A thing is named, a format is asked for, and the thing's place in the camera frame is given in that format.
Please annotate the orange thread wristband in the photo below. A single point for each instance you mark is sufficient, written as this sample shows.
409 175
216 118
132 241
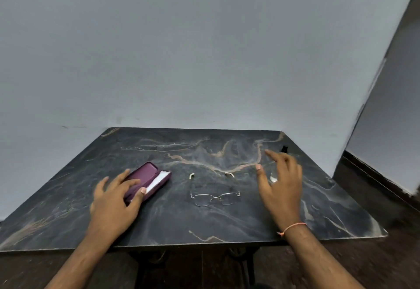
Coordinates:
293 227

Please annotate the person's left little finger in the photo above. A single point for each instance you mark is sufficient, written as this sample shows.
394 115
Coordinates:
101 187

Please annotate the person's right thumb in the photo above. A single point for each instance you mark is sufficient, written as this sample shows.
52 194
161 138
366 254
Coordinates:
262 182

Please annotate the maroon glasses case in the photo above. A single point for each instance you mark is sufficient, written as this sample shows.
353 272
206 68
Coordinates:
146 176

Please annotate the person's right forearm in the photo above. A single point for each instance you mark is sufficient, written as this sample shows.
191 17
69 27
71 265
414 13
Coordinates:
320 259

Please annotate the rimless eyeglasses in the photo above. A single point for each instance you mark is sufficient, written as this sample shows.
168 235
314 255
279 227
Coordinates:
215 197

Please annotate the person's left thumb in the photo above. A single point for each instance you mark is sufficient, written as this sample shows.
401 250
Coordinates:
138 197

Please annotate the white cloth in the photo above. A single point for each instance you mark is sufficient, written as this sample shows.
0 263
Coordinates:
159 181

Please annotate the person's right hand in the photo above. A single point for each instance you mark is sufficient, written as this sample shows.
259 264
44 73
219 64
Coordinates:
282 197

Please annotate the person's left hand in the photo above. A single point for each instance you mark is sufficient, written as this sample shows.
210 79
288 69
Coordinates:
110 211

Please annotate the person's left forearm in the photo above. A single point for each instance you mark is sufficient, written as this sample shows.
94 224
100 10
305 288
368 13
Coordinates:
85 262

